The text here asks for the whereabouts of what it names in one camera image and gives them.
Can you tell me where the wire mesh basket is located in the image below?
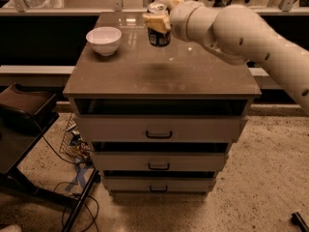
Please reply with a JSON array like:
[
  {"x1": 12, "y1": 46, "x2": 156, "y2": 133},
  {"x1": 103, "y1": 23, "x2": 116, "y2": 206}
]
[{"x1": 59, "y1": 116, "x2": 91, "y2": 164}]

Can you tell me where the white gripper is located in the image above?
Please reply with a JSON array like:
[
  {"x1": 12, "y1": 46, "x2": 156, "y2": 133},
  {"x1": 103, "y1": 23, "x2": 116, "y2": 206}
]
[{"x1": 142, "y1": 0, "x2": 207, "y2": 44}]

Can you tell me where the black object on floor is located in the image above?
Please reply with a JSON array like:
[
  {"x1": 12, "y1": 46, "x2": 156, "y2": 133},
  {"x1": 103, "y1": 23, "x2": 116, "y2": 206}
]
[{"x1": 291, "y1": 212, "x2": 309, "y2": 232}]

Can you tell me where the grey drawer cabinet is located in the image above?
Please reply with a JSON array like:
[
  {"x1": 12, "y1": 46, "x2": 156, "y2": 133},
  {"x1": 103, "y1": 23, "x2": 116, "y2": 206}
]
[{"x1": 64, "y1": 13, "x2": 261, "y2": 181}]

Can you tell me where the top drawer with black handle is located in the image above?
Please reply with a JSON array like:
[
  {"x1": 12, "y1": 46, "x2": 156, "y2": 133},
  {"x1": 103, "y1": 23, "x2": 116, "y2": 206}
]
[{"x1": 73, "y1": 115, "x2": 247, "y2": 142}]

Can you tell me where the bottom drawer with black handle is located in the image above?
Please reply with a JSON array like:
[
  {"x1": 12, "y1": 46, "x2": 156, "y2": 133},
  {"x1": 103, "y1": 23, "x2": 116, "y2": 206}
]
[{"x1": 102, "y1": 177, "x2": 215, "y2": 192}]

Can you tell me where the black floor cable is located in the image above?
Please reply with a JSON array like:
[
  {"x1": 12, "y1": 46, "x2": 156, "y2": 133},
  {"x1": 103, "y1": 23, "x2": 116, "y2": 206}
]
[{"x1": 42, "y1": 135, "x2": 100, "y2": 232}]

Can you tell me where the black side table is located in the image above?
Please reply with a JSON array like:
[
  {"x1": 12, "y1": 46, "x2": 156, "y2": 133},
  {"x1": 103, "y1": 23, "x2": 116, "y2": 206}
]
[{"x1": 0, "y1": 84, "x2": 98, "y2": 232}]

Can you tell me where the white ceramic bowl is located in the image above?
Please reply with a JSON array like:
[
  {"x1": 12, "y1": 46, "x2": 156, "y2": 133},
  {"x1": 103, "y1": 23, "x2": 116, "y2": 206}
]
[{"x1": 86, "y1": 26, "x2": 122, "y2": 56}]

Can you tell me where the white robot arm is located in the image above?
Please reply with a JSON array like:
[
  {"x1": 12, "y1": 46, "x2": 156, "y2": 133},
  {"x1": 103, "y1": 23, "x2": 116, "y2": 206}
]
[{"x1": 143, "y1": 0, "x2": 309, "y2": 113}]

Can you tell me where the drawer with black handle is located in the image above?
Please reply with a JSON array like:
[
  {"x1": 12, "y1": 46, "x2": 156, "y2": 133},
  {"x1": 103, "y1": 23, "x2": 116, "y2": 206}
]
[
  {"x1": 102, "y1": 177, "x2": 215, "y2": 192},
  {"x1": 73, "y1": 115, "x2": 247, "y2": 142},
  {"x1": 91, "y1": 152, "x2": 226, "y2": 172}
]

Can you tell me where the middle drawer with black handle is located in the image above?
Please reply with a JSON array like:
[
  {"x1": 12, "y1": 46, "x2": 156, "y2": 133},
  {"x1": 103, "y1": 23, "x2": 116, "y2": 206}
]
[{"x1": 91, "y1": 152, "x2": 226, "y2": 172}]

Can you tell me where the blue pepsi can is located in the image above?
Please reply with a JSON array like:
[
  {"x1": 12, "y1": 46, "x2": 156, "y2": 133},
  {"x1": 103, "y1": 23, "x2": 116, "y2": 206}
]
[{"x1": 146, "y1": 2, "x2": 172, "y2": 47}]

